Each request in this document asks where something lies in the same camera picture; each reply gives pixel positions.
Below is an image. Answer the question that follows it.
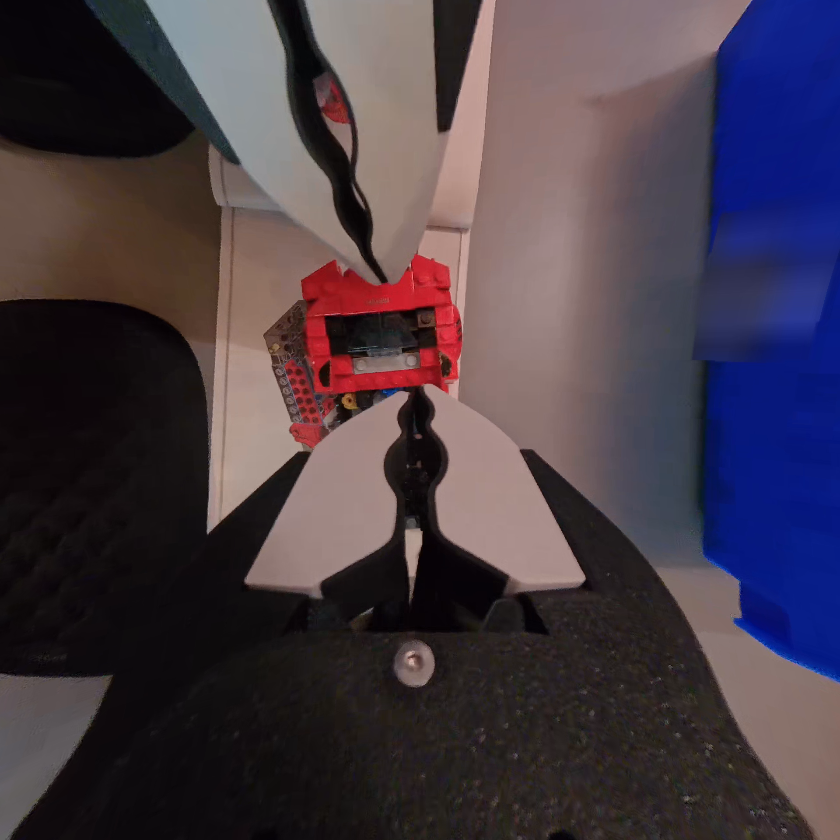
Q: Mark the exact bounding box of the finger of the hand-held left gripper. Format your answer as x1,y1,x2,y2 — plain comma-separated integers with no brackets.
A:
136,0,378,282
302,0,439,282

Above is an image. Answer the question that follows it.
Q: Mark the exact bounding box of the blue plastic bin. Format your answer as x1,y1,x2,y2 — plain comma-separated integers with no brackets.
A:
693,0,840,685

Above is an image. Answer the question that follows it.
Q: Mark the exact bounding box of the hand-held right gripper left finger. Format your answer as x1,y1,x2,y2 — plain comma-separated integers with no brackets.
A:
245,390,421,598

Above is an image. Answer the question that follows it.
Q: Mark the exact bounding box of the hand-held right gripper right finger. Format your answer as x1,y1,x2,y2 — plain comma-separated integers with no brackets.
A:
418,386,590,594

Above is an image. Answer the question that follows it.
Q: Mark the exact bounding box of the lego instruction booklet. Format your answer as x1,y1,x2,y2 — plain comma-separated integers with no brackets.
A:
208,0,501,534

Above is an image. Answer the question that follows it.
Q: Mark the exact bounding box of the red and black lego car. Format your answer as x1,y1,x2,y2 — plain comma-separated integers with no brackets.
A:
300,256,466,450

